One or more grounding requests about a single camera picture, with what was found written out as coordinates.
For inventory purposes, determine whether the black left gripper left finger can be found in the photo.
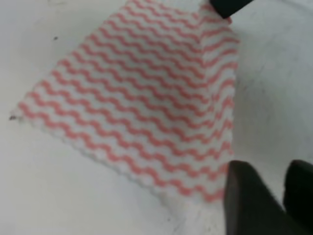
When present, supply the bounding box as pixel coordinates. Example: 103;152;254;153
224;161;297;235

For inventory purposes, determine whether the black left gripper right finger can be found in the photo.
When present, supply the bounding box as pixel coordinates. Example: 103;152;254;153
283;160;313;233

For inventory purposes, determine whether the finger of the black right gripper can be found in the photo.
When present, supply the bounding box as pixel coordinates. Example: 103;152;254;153
209;0;252;19

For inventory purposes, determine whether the pink white wavy towel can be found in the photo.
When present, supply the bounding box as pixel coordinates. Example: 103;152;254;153
12;0;239;203

